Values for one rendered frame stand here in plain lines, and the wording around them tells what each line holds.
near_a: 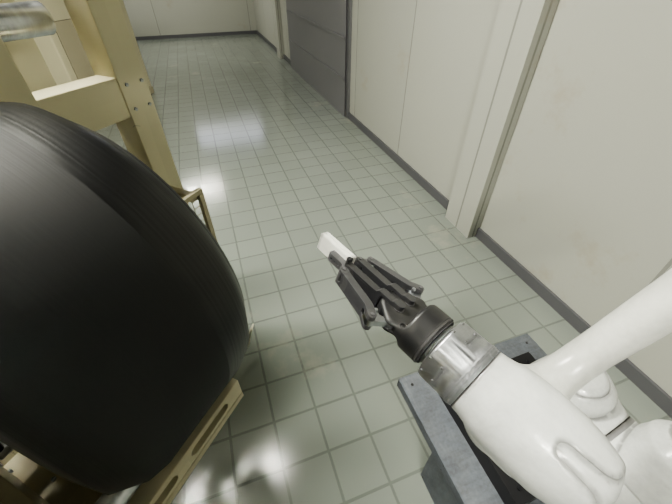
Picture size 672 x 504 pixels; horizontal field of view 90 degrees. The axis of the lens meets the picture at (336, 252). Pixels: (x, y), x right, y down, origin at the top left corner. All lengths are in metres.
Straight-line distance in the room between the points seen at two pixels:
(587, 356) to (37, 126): 0.77
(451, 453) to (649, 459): 0.42
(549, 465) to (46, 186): 0.58
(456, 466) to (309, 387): 0.95
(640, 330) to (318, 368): 1.51
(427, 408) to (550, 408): 0.70
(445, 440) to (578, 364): 0.55
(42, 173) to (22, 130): 0.07
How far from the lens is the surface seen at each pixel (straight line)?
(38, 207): 0.46
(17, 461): 1.10
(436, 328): 0.44
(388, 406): 1.80
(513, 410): 0.42
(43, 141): 0.52
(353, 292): 0.46
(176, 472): 0.87
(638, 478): 0.89
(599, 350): 0.61
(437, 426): 1.09
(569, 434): 0.43
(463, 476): 1.06
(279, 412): 1.79
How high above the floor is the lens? 1.63
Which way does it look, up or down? 41 degrees down
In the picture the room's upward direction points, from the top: straight up
